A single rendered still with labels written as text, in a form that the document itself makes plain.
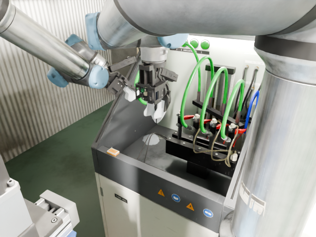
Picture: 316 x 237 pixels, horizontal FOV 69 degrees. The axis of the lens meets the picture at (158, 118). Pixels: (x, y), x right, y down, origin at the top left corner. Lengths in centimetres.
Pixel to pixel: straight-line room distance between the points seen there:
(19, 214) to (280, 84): 36
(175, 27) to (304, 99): 13
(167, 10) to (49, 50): 52
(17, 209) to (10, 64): 250
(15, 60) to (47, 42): 219
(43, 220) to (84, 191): 158
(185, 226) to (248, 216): 76
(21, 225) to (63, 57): 44
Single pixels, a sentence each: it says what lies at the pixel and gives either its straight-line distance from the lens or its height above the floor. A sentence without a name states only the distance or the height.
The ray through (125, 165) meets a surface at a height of 93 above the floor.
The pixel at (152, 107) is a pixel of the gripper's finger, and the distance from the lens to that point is 76.
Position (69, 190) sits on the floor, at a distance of 239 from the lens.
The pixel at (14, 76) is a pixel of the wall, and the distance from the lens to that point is 285.
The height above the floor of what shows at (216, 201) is 95.
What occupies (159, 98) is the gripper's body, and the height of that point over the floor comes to 132.
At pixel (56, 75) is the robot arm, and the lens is 86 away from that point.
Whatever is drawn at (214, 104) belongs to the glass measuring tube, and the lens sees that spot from 130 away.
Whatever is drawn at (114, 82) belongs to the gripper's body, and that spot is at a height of 130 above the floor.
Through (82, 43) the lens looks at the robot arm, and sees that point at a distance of 92.
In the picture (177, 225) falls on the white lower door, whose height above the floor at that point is 72.
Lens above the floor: 159
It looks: 28 degrees down
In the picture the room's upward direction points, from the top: straight up
